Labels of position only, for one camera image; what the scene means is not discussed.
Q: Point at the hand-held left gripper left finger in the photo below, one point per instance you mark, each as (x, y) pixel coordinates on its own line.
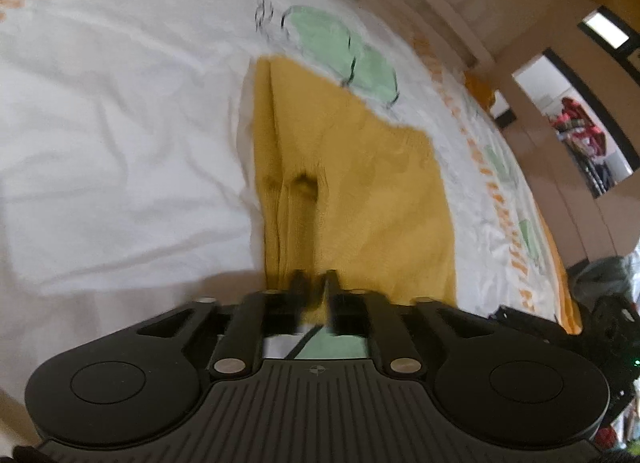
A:
(298, 288)

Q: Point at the grey cloth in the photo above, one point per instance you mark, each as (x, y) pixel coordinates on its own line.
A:
(602, 273)

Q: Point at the white leaf-print bedsheet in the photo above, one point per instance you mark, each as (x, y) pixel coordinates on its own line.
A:
(125, 118)

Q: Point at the bright rectangular window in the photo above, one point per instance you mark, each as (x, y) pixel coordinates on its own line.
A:
(606, 29)

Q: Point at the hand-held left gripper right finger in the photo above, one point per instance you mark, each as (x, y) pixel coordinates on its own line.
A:
(331, 293)

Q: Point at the yellow garment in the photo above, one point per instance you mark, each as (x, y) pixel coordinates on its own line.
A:
(360, 183)

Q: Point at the pile of colourful clothes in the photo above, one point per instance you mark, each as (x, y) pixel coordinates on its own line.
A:
(580, 128)

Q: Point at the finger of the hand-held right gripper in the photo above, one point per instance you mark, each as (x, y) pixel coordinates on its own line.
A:
(535, 323)

